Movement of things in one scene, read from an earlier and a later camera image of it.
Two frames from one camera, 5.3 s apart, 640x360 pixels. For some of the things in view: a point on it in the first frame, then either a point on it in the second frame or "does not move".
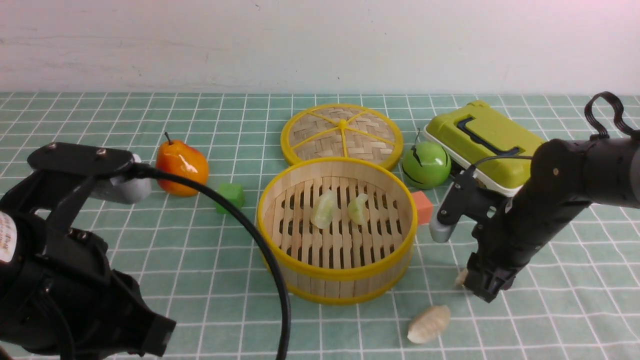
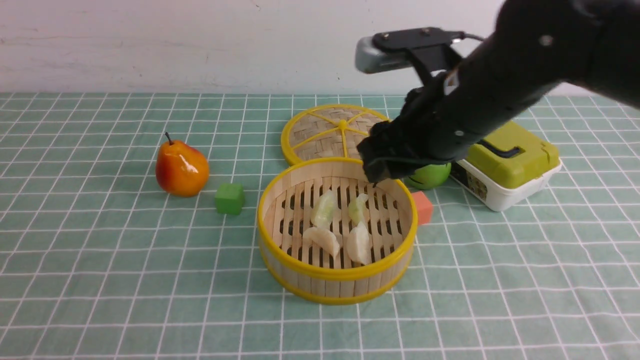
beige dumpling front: (427, 325) → (357, 243)
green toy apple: (426, 165) does not move
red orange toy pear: (178, 158) does not move
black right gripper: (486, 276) → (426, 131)
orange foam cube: (424, 208) does not move
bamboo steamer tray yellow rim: (343, 230) does not move
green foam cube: (234, 192) does not move
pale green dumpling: (322, 212) does not move
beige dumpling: (462, 274) → (323, 237)
